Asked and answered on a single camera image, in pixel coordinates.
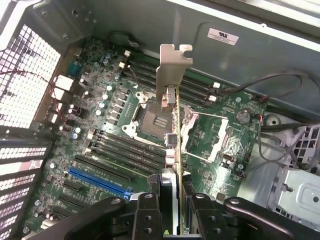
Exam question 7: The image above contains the white printed label sticker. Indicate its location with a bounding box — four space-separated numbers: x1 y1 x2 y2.
207 27 240 46

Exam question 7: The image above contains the grey thin wire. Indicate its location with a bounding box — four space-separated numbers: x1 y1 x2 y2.
246 113 296 173

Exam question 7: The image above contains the metal socket cover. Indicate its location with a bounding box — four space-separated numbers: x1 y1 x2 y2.
179 104 230 163

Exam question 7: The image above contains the grey metal PC case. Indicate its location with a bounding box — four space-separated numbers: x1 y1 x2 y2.
0 0 320 240

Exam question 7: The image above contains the round coin cell battery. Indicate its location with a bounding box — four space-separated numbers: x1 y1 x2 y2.
234 108 253 125

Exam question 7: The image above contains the CPU socket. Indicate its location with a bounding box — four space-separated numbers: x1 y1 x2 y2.
121 90 177 141

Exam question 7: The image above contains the short black expansion slot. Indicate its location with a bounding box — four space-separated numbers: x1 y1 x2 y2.
63 179 83 193

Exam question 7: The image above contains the thin red wire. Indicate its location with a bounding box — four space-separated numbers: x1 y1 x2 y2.
0 70 63 121

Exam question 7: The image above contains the short black wire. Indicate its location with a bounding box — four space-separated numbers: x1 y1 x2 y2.
126 65 137 81

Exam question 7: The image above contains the thin metal locking lever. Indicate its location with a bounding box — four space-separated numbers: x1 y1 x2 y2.
184 110 229 119
181 149 211 164

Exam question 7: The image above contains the medium black expansion slot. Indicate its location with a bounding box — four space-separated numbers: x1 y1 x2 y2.
51 205 74 220
58 192 88 210

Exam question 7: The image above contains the long blue expansion slot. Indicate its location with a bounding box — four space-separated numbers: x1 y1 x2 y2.
67 167 132 198

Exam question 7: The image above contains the black RAM slot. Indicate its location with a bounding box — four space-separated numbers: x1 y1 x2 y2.
93 141 167 167
90 147 165 173
99 129 168 154
123 74 211 107
128 62 215 94
129 56 219 88
126 68 213 100
96 136 167 161

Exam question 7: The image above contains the long black expansion slot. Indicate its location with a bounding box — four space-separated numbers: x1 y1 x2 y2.
74 154 133 183

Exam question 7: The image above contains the blue VGA port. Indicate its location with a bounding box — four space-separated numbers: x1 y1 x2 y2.
65 59 83 76

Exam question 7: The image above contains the black looped wire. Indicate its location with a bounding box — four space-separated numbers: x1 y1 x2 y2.
215 69 320 100

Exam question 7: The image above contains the green motherboard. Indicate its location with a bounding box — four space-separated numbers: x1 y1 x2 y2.
22 36 270 240

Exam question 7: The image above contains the grey metal disk bay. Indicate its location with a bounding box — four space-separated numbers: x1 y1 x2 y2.
266 124 320 226

